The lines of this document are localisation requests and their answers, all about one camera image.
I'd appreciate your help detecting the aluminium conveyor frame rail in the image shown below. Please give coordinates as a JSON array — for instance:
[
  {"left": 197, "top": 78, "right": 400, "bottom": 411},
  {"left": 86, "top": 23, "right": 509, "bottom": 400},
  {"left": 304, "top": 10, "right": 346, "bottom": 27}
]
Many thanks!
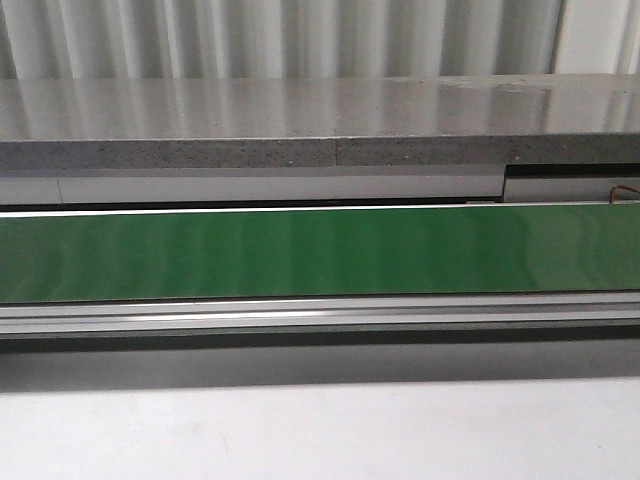
[{"left": 1, "top": 292, "right": 639, "bottom": 334}]

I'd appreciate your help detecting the green conveyor belt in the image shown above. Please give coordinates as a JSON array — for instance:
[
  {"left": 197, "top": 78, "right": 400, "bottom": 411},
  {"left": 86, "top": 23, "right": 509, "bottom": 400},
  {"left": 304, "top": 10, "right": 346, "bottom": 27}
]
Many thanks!
[{"left": 1, "top": 203, "right": 639, "bottom": 303}]

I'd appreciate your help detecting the grey stone countertop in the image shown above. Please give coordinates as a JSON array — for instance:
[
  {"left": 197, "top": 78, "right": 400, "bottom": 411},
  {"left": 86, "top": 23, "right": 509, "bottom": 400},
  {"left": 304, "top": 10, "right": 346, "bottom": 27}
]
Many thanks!
[{"left": 1, "top": 74, "right": 639, "bottom": 170}]

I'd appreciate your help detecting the red wire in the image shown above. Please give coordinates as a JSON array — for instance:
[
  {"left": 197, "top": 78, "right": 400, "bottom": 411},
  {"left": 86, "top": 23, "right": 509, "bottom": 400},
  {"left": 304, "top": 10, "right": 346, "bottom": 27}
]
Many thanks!
[{"left": 607, "top": 184, "right": 640, "bottom": 205}]

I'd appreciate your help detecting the white corrugated curtain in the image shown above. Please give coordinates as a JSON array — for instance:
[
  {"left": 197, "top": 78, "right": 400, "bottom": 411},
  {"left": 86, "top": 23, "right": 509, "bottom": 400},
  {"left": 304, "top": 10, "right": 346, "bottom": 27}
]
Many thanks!
[{"left": 1, "top": 1, "right": 639, "bottom": 79}]

